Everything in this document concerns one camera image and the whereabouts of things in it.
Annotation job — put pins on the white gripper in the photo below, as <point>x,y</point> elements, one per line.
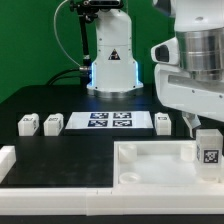
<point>178,90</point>

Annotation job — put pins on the white square tabletop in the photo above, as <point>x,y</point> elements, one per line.
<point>167,163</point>

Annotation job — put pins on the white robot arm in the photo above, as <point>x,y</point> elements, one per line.
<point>189,71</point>

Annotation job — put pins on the white U-shaped fence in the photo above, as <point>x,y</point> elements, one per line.
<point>120,199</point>

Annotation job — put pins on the marker tag sheet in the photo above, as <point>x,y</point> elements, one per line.
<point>110,120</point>

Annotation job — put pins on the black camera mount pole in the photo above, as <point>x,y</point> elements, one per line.
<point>87,13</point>

